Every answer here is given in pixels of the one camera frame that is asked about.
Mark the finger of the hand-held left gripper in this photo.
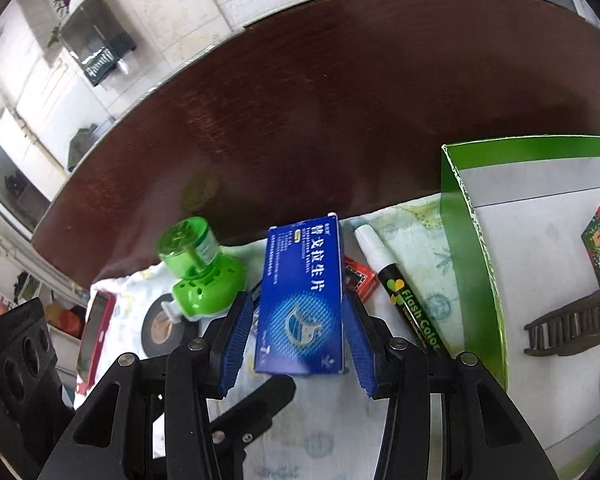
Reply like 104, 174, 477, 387
207, 375, 297, 467

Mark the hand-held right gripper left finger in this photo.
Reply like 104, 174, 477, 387
37, 290, 256, 480

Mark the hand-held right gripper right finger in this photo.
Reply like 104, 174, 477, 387
342, 291, 561, 480

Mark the white cap black marker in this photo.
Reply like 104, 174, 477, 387
354, 224, 453, 361

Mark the green mosquito repellent device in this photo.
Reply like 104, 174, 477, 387
157, 216, 248, 321

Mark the blue medicine box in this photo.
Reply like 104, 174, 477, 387
254, 212, 345, 377

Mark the green cardboard box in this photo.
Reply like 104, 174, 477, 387
440, 135, 600, 480

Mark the dark hair claw clip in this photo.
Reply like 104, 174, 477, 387
524, 285, 600, 358

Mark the orange bag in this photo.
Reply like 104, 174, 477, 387
45, 300, 88, 346

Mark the red framed phone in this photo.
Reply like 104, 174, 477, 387
75, 290, 117, 395

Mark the black tape roll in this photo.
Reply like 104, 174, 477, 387
142, 296, 206, 361

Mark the white storage shelf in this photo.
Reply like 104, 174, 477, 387
0, 230, 88, 361

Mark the giraffe printed blanket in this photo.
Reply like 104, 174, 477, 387
72, 192, 481, 480

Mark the grey hanging cloth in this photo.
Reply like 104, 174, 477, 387
67, 122, 98, 171

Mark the dark brown wooden headboard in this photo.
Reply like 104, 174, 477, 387
30, 0, 600, 291

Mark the dark wall holder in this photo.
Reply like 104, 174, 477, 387
57, 0, 140, 86

